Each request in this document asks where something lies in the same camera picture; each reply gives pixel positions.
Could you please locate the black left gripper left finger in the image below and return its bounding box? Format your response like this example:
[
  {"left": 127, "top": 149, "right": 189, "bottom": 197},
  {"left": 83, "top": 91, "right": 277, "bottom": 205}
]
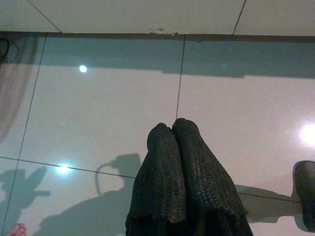
[{"left": 125, "top": 122, "right": 188, "bottom": 236}]

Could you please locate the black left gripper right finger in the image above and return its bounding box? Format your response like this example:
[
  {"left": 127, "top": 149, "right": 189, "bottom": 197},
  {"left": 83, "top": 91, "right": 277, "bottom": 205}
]
[{"left": 171, "top": 118, "right": 254, "bottom": 236}]

